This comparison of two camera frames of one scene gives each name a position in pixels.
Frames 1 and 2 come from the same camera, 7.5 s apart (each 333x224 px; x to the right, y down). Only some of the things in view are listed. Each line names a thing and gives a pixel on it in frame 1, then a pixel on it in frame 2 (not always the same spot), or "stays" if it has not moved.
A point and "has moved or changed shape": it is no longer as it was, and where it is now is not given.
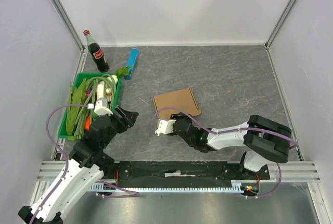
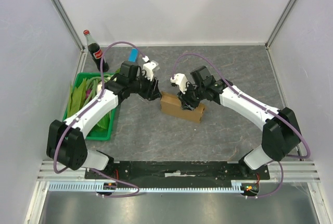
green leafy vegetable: [77, 96] stays
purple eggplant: [88, 91] stays
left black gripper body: [119, 125] → [145, 91]
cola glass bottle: [97, 53] stays
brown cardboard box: [182, 99] has moved or changed shape
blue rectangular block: [132, 59] stays
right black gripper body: [178, 124] → [187, 99]
